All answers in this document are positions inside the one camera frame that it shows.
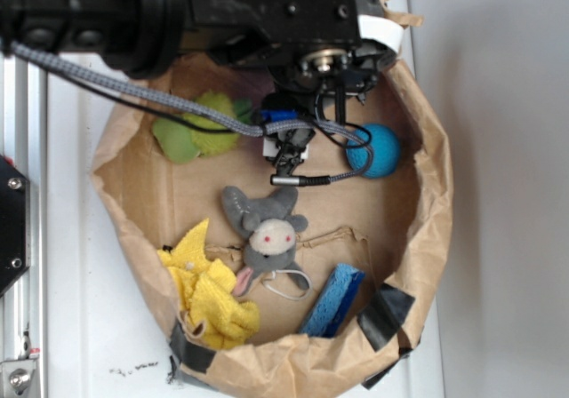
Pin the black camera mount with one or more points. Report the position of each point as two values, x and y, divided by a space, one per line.
14 223

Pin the grey plush mouse toy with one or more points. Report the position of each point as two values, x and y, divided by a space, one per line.
269 227

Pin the brown paper bag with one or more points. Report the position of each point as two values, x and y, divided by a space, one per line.
266 291

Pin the aluminium rail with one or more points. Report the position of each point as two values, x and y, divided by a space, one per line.
22 327

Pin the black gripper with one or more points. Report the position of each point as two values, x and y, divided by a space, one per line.
319 53

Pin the blue sponge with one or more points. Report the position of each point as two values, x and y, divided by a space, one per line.
333 303

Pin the green plush toy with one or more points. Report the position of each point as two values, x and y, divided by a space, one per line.
181 144

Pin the yellow cloth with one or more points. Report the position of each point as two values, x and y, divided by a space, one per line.
209 311

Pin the teal ball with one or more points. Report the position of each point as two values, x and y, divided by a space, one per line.
385 146

